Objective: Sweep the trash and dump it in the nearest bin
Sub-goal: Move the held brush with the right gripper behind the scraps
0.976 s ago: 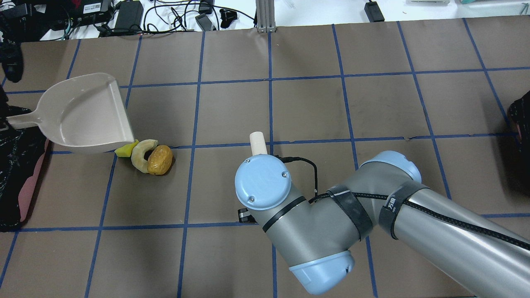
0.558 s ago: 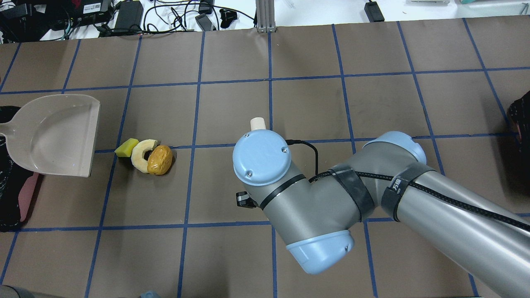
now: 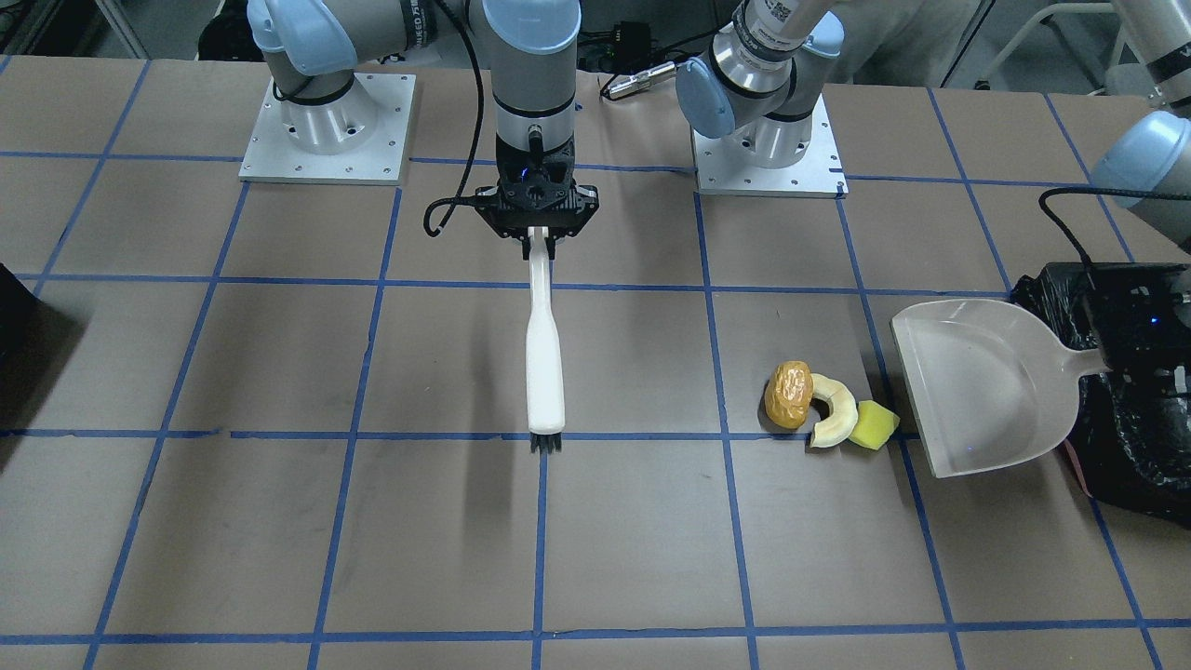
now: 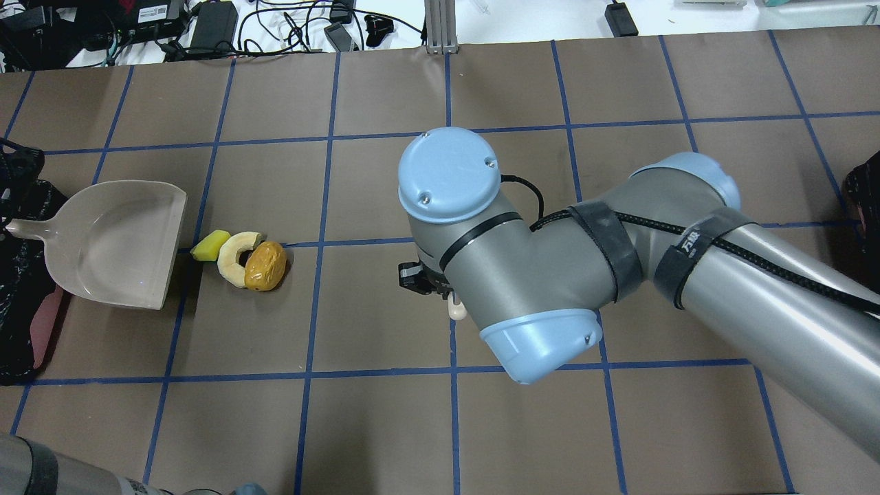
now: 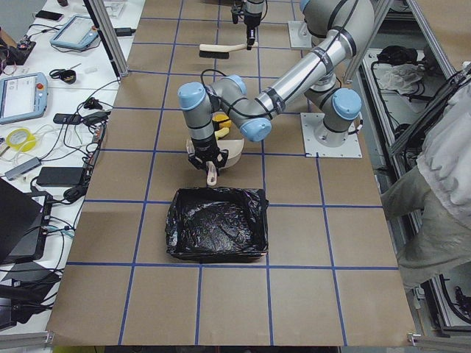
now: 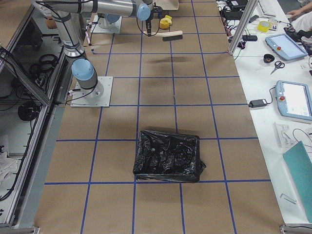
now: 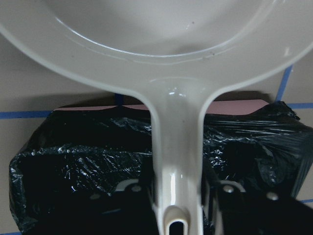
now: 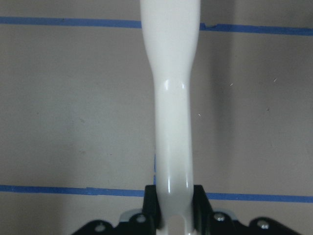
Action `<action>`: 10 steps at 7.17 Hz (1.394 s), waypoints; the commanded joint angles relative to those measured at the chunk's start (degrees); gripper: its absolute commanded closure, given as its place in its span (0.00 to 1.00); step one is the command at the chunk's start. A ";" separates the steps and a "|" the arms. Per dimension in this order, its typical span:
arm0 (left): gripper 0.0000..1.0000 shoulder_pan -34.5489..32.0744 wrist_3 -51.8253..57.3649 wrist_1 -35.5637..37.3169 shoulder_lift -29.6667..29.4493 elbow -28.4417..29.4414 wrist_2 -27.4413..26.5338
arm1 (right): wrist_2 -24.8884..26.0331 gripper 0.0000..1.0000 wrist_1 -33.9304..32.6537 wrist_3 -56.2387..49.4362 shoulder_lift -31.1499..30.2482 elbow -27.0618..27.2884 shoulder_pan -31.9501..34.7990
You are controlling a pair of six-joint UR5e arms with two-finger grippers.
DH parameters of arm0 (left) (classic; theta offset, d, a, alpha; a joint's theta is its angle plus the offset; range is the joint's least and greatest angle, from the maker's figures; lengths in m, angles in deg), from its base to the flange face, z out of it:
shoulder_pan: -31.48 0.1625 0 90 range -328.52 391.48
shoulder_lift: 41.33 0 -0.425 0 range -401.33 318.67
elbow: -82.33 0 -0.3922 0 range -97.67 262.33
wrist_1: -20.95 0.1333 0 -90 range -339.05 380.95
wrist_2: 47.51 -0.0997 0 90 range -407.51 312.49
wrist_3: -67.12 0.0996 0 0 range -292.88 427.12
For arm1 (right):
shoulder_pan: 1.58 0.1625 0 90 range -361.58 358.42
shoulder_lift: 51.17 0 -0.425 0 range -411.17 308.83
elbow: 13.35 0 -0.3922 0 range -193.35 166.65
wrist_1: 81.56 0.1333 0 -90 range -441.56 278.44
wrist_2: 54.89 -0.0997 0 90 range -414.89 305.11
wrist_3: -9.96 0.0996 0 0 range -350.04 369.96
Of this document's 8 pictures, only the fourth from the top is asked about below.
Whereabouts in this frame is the black power adapter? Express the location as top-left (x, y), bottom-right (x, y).
top-left (604, 1), bottom-right (639, 38)

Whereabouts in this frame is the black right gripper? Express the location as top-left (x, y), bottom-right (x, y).
top-left (398, 262), bottom-right (452, 296)

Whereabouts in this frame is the aluminium frame post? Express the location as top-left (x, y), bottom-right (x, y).
top-left (424, 0), bottom-right (459, 54)

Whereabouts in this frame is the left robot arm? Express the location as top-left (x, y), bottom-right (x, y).
top-left (1, 434), bottom-right (170, 494)

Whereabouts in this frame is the brown toy potato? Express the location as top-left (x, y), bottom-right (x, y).
top-left (244, 241), bottom-right (288, 292)

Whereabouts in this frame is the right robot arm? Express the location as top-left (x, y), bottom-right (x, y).
top-left (398, 126), bottom-right (879, 459)

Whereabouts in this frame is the yellow green sponge piece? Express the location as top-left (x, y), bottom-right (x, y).
top-left (190, 230), bottom-right (232, 262)

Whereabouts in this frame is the cream toy apple ring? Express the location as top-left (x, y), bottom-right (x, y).
top-left (217, 232), bottom-right (264, 289)

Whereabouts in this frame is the white plastic dustpan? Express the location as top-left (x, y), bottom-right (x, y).
top-left (6, 181), bottom-right (188, 310)

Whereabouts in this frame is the black lined trash bin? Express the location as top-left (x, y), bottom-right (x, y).
top-left (1, 139), bottom-right (68, 386)
top-left (844, 151), bottom-right (879, 284)

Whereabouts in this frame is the black lined right trash bin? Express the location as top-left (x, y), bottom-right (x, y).
top-left (844, 151), bottom-right (879, 284)

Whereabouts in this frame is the black lined left trash bin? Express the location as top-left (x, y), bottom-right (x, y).
top-left (1, 139), bottom-right (68, 386)

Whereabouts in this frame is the black power brick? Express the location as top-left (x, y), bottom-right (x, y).
top-left (186, 1), bottom-right (239, 60)

